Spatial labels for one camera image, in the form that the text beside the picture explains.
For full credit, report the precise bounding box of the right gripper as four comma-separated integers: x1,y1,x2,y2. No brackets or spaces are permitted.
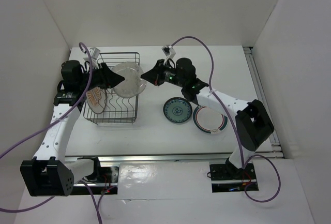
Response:
141,58,186,87

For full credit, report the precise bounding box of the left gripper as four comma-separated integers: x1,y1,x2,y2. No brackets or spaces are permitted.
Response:
78,62,124,92

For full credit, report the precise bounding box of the clear glass plate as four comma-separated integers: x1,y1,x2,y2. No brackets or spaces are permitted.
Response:
112,62,146,98

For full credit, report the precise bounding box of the orange sunburst plate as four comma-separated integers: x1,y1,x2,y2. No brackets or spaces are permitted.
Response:
86,87,107,114

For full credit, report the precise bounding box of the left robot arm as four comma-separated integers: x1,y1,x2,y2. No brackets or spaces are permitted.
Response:
20,60,125,197

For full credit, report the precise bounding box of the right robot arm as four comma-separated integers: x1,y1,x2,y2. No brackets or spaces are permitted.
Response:
141,58,275,178

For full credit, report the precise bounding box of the blue floral plate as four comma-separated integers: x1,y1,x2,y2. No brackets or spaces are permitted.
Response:
162,97,193,124

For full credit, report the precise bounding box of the white plate teal red rim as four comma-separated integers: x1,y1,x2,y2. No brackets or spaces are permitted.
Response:
192,106,228,135

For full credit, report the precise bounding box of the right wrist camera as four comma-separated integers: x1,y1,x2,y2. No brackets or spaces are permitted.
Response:
162,45,176,63

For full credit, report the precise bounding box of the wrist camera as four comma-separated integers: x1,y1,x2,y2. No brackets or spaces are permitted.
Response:
88,47,100,68
162,45,176,63

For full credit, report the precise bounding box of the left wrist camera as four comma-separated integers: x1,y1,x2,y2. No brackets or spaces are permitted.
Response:
88,47,100,68

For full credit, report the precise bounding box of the grey wire dish rack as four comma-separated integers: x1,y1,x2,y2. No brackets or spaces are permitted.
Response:
82,52,140,124

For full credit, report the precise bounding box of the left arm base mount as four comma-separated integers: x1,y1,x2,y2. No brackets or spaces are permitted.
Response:
65,157,119,196

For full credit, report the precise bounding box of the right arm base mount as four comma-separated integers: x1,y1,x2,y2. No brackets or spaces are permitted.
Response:
206,159,259,193

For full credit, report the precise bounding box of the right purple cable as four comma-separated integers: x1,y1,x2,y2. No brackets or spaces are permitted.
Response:
172,36,282,204

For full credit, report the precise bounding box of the aluminium rail frame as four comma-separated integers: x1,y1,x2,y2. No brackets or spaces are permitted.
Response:
62,46,285,162

